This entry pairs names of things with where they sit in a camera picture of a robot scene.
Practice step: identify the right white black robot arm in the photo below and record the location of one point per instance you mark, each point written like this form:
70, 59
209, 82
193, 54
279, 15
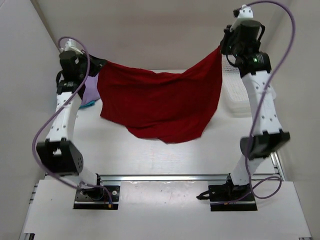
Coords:
266, 134

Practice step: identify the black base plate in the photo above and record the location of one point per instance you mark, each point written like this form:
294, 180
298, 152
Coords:
232, 203
97, 198

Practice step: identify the teal t shirt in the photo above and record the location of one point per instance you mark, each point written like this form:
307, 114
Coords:
87, 105

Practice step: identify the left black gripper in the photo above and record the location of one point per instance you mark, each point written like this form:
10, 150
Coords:
97, 64

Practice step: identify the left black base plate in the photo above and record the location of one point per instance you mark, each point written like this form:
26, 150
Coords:
97, 198

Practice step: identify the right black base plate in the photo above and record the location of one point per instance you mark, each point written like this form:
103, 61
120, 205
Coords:
232, 203

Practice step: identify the white plastic basket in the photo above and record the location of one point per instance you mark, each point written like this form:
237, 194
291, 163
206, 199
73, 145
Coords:
234, 90

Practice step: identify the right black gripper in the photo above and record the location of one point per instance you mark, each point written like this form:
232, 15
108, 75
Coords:
235, 31

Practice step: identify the red t shirt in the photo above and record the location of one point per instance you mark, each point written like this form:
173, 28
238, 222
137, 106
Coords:
171, 107

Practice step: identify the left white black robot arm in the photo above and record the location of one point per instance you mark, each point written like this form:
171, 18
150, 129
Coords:
57, 152

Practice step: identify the aluminium rail front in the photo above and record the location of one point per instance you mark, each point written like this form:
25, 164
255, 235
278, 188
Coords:
164, 177

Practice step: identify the purple t shirt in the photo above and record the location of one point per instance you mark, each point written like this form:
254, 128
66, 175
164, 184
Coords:
91, 91

